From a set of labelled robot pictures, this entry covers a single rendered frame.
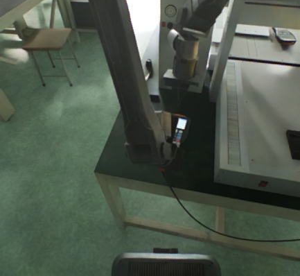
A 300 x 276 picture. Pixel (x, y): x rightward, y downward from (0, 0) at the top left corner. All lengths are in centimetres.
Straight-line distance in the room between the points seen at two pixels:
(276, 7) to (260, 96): 35
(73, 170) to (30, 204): 36
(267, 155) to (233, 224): 86
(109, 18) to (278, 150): 69
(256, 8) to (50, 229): 160
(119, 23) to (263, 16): 62
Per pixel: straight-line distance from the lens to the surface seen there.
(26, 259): 168
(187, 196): 86
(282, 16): 92
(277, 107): 102
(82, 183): 173
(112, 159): 88
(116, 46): 37
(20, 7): 251
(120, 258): 125
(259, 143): 85
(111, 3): 37
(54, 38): 240
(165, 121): 52
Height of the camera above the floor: 148
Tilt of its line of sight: 49 degrees down
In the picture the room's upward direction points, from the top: 2 degrees counter-clockwise
